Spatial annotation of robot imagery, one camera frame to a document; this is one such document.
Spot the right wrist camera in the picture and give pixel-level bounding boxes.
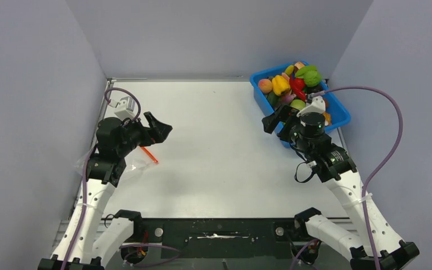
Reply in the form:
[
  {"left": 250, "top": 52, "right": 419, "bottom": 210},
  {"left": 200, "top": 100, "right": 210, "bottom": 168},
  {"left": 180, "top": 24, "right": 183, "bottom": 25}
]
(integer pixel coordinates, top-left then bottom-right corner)
[{"left": 297, "top": 96, "right": 326, "bottom": 117}]

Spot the clear zip top bag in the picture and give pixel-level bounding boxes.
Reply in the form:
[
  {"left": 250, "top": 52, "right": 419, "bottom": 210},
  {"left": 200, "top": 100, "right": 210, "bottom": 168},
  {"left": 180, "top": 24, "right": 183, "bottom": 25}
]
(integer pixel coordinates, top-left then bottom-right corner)
[{"left": 74, "top": 146, "right": 159, "bottom": 182}]

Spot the yellow toy bell pepper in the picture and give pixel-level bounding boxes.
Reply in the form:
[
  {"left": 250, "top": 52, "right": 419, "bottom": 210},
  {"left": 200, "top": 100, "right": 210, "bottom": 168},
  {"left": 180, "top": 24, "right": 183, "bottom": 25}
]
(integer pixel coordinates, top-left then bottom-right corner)
[{"left": 272, "top": 75, "right": 291, "bottom": 96}]

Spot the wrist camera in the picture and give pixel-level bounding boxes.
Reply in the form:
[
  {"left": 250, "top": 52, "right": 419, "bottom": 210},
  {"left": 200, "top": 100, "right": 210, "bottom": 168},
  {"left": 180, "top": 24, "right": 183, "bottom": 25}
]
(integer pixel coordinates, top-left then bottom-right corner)
[
  {"left": 297, "top": 96, "right": 326, "bottom": 117},
  {"left": 114, "top": 96, "right": 135, "bottom": 120}
]

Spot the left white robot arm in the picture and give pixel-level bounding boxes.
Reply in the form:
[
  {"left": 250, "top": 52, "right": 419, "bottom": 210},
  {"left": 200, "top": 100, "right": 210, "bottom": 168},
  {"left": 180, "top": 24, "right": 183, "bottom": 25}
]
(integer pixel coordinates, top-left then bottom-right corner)
[{"left": 38, "top": 112, "right": 173, "bottom": 269}]

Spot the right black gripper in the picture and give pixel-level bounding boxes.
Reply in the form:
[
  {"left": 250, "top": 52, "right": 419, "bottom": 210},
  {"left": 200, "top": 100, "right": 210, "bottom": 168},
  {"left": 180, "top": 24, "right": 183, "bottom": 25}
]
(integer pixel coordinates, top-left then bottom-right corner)
[{"left": 262, "top": 103, "right": 312, "bottom": 156}]

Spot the red toy chili pepper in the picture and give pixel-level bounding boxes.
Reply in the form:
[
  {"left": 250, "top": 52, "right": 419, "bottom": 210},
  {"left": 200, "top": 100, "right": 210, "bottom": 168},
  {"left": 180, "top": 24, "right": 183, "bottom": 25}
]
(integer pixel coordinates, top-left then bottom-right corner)
[{"left": 289, "top": 77, "right": 307, "bottom": 101}]

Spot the blue plastic bin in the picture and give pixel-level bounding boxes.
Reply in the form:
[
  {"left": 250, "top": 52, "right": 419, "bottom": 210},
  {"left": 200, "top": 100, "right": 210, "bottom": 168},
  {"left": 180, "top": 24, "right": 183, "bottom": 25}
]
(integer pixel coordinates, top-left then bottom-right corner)
[{"left": 249, "top": 63, "right": 351, "bottom": 138}]

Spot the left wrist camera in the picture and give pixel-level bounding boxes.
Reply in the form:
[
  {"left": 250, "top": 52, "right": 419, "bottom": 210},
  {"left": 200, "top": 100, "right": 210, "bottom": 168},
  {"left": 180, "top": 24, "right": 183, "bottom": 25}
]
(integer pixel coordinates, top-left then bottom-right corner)
[{"left": 114, "top": 96, "right": 135, "bottom": 120}]

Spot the green toy lettuce ball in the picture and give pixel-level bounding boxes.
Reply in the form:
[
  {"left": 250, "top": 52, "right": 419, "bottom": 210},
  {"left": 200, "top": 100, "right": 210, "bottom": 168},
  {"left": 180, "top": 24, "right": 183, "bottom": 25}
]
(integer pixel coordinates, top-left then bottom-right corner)
[{"left": 303, "top": 70, "right": 322, "bottom": 87}]

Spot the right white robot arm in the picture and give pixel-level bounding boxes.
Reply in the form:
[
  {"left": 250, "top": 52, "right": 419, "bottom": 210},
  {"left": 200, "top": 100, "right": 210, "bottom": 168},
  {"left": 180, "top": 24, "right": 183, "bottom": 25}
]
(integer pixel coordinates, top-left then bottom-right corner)
[{"left": 262, "top": 105, "right": 420, "bottom": 269}]

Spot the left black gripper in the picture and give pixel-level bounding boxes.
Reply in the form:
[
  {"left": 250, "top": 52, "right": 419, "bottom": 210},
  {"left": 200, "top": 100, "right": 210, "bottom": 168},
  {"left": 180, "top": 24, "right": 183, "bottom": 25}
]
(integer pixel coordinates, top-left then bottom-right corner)
[{"left": 116, "top": 112, "right": 172, "bottom": 156}]

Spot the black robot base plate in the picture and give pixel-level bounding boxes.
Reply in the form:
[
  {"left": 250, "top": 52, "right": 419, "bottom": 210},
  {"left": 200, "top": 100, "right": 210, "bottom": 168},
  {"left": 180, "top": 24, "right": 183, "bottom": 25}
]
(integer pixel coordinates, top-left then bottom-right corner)
[{"left": 126, "top": 218, "right": 311, "bottom": 259}]

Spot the green toy cabbage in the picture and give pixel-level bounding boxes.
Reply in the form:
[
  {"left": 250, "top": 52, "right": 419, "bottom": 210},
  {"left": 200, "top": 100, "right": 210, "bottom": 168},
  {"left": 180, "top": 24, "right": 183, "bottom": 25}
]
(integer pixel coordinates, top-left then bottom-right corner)
[{"left": 290, "top": 99, "right": 306, "bottom": 111}]

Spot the toy peach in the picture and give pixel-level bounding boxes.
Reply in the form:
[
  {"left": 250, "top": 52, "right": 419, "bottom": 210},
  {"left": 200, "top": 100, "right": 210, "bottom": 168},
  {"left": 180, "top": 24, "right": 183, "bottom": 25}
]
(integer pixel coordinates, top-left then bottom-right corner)
[{"left": 258, "top": 79, "right": 273, "bottom": 95}]

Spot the green toy leaf vegetable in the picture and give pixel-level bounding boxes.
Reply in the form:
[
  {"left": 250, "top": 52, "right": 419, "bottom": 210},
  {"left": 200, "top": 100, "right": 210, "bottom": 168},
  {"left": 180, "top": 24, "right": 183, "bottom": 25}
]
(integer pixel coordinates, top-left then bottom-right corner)
[{"left": 294, "top": 65, "right": 318, "bottom": 79}]

